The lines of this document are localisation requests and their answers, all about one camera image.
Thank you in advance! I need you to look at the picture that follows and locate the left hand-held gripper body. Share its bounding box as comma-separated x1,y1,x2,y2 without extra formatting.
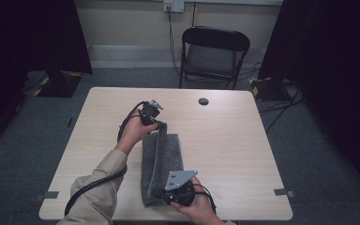
139,99,165,127

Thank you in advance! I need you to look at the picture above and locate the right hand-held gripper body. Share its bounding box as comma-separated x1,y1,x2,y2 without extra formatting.
162,170,199,207

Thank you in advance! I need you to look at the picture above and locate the grey towel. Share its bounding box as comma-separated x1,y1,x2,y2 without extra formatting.
140,121,185,208

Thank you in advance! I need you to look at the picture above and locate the person's left hand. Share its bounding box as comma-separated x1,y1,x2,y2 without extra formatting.
115,108,159,156

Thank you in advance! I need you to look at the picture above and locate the person's right hand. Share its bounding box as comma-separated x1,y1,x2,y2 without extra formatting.
170,176,227,225

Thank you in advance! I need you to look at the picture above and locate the black stand base yellow striped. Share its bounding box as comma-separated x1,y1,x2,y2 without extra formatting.
247,77,293,102
32,70,83,98

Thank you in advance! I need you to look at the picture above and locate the black folding chair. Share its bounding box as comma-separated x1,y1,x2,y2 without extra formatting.
178,25,251,91

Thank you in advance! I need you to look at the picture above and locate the grey tape piece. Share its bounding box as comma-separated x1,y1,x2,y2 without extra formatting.
274,187,295,198
34,190,60,202

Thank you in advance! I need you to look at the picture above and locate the dark curtain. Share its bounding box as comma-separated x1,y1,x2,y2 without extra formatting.
257,0,360,201
0,0,94,158

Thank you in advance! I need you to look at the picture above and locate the right hand-held gripper black cable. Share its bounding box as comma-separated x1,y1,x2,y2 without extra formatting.
192,183,218,215

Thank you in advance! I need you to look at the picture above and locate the hand-held gripper black cable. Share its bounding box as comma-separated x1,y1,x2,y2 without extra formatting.
192,183,218,215
64,100,148,218

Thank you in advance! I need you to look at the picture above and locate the left hand-held gripper black cable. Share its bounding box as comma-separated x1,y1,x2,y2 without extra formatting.
64,100,148,218

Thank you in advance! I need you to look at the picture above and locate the black outlet cable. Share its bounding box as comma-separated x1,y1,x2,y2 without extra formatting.
167,5,182,76

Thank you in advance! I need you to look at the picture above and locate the black floor cable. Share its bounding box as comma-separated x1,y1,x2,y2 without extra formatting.
258,97,305,114
237,61,263,82
264,83,304,133

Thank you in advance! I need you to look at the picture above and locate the thin vertical wall cable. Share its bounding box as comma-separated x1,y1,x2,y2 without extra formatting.
190,2,199,28

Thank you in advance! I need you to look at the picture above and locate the white wall outlet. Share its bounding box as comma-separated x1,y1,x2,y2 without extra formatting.
163,0,186,13

